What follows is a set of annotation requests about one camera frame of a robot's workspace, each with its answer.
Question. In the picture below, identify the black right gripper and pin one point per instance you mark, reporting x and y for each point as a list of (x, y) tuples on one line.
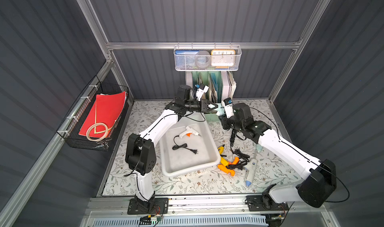
[(225, 120)]

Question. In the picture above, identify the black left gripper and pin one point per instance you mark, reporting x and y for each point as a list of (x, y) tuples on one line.
[(202, 106)]

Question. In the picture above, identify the white orange-trigger glue gun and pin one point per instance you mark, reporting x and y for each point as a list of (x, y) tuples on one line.
[(189, 131)]

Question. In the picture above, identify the orange glue gun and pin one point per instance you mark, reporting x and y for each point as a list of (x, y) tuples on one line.
[(228, 167)]

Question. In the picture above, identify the yellow glue gun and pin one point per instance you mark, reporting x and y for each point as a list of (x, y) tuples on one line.
[(222, 155)]

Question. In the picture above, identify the mint green glue gun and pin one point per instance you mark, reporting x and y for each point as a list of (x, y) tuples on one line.
[(220, 110)]

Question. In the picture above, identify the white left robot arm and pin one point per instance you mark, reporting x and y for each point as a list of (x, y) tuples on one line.
[(140, 152)]

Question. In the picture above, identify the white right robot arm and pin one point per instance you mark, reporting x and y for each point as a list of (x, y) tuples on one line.
[(318, 178)]

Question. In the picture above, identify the white plastic storage box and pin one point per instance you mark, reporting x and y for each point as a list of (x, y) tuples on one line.
[(189, 154)]

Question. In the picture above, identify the white blue-tip glue gun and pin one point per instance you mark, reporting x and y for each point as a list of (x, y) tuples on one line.
[(251, 170)]

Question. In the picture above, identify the blue box in basket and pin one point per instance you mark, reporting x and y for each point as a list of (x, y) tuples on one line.
[(185, 59)]

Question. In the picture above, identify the green desktop file organizer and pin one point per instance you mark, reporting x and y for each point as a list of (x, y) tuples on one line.
[(221, 85)]

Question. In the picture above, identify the grey tape roll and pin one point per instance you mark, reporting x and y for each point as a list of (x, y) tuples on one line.
[(203, 59)]

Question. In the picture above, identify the yellow white alarm clock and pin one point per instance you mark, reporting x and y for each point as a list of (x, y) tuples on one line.
[(223, 57)]

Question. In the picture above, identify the red folder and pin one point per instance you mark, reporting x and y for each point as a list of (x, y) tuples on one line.
[(103, 116)]

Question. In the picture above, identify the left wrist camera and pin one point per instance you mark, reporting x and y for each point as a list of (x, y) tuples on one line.
[(201, 91)]

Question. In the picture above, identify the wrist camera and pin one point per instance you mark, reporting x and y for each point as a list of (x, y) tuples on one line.
[(201, 91), (228, 107)]

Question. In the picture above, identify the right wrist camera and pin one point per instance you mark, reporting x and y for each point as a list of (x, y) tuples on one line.
[(228, 107)]

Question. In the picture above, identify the white wire mesh basket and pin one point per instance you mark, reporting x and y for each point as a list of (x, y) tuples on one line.
[(209, 48)]

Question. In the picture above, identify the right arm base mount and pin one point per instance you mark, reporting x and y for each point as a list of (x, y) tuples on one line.
[(258, 203)]

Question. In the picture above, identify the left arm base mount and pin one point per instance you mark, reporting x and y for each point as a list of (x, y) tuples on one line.
[(153, 206)]

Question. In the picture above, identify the black wire wall basket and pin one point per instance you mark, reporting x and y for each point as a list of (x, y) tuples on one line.
[(70, 131)]

